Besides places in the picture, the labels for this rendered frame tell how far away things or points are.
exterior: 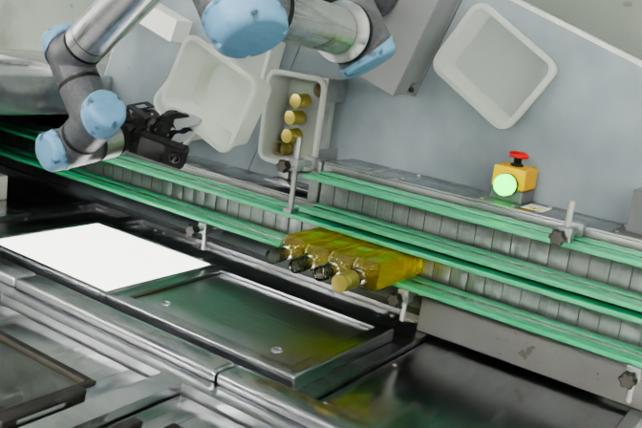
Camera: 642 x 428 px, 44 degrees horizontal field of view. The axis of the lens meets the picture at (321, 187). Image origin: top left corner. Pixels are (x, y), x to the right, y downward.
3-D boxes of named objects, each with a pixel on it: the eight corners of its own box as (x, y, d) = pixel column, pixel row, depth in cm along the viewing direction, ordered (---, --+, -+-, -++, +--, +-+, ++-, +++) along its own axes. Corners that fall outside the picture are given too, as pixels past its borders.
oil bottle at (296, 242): (331, 246, 178) (273, 262, 160) (334, 222, 177) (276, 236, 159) (353, 252, 175) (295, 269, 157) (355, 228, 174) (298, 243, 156)
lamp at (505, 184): (495, 192, 161) (488, 194, 158) (499, 171, 160) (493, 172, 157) (516, 197, 158) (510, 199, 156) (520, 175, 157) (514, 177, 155)
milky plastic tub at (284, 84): (277, 157, 200) (255, 159, 193) (288, 68, 196) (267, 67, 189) (333, 171, 191) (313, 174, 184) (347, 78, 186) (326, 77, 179)
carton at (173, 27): (136, -11, 224) (119, -13, 219) (192, 22, 213) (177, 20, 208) (130, 10, 226) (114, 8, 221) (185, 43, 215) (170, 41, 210)
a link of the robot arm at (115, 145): (110, 134, 146) (104, 171, 150) (130, 129, 149) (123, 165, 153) (86, 115, 149) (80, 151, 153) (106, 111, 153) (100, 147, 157)
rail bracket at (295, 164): (303, 206, 181) (268, 213, 171) (312, 135, 178) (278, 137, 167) (313, 210, 179) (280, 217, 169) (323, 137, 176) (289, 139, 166)
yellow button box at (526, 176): (502, 193, 168) (488, 197, 161) (508, 159, 166) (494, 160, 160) (533, 201, 164) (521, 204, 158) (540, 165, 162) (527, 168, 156)
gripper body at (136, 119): (150, 98, 162) (101, 108, 153) (177, 118, 158) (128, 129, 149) (144, 131, 166) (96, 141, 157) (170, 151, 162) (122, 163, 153)
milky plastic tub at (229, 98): (215, 33, 171) (186, 30, 164) (286, 84, 162) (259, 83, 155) (185, 102, 178) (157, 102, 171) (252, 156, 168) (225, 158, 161)
